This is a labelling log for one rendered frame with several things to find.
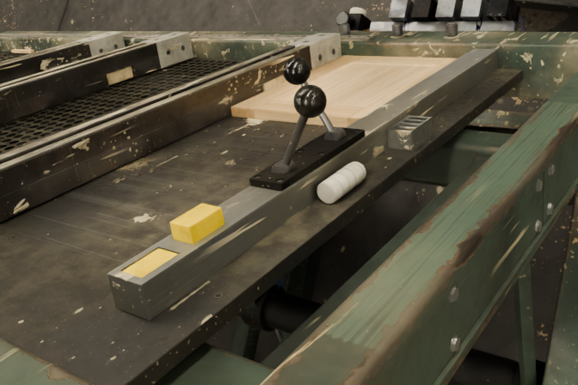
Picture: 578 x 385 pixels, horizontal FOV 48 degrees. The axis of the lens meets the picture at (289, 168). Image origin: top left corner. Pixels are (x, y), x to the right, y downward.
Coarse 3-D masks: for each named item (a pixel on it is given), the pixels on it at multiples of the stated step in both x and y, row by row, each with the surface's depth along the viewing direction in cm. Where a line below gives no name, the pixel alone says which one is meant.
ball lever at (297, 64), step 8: (288, 64) 87; (296, 64) 86; (304, 64) 87; (288, 72) 87; (296, 72) 86; (304, 72) 87; (288, 80) 88; (296, 80) 87; (304, 80) 88; (328, 120) 88; (328, 128) 88; (336, 128) 88; (328, 136) 88; (336, 136) 87; (344, 136) 88
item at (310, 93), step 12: (300, 96) 72; (312, 96) 72; (324, 96) 73; (300, 108) 72; (312, 108) 72; (324, 108) 73; (300, 120) 75; (300, 132) 76; (288, 156) 78; (276, 168) 79; (288, 168) 79
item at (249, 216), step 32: (448, 64) 122; (480, 64) 122; (416, 96) 105; (448, 96) 112; (384, 128) 95; (352, 160) 88; (256, 192) 76; (288, 192) 77; (224, 224) 70; (256, 224) 73; (192, 256) 65; (224, 256) 69; (128, 288) 61; (160, 288) 62; (192, 288) 66
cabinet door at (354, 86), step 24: (312, 72) 138; (336, 72) 137; (360, 72) 135; (384, 72) 132; (408, 72) 130; (432, 72) 126; (264, 96) 125; (288, 96) 124; (336, 96) 120; (360, 96) 118; (384, 96) 115; (288, 120) 114; (312, 120) 111; (336, 120) 108
